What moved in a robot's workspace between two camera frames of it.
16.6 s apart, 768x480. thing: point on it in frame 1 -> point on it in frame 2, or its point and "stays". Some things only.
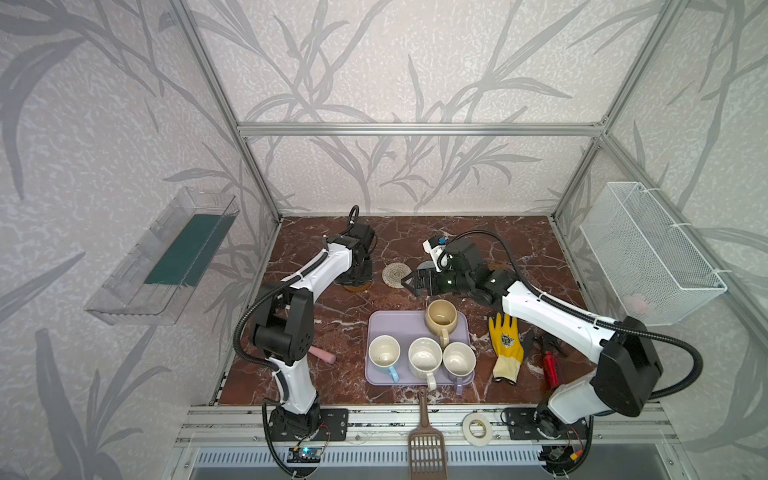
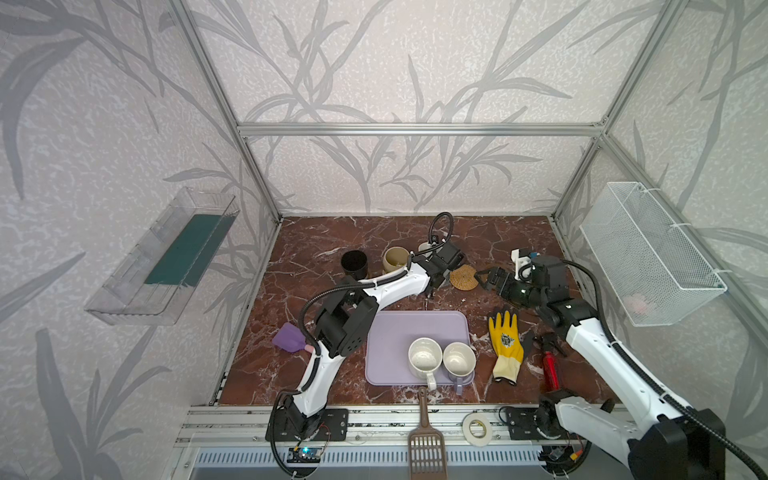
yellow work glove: x=508 y=348 stays
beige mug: x=441 y=317 -> x=394 y=258
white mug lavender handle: x=459 y=362 stays
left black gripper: x=358 y=271 -> x=447 y=260
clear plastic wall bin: x=156 y=279 stays
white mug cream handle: x=424 y=356 stays
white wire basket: x=655 y=276 stays
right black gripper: x=426 y=280 -> x=501 y=280
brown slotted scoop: x=427 y=448 stays
